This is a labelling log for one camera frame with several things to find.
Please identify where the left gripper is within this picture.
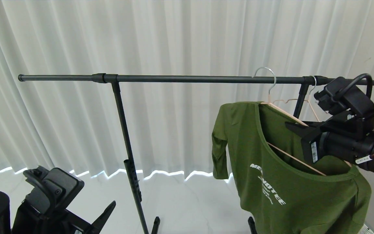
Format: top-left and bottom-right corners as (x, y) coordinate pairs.
(11, 198), (117, 234)

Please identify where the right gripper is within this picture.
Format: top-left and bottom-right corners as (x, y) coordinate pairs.
(285, 110), (374, 165)

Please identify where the pink clothes hanger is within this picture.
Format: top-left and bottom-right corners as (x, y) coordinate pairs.
(272, 84), (321, 123)
(251, 67), (353, 176)

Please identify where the green printed garment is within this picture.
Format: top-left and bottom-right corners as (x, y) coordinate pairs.
(211, 101), (372, 234)

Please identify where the black clothes rack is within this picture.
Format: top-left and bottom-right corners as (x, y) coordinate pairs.
(18, 72), (374, 234)

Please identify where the white curtain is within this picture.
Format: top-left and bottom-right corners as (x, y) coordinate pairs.
(0, 0), (374, 182)

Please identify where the black cable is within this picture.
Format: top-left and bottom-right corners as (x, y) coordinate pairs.
(335, 73), (373, 99)

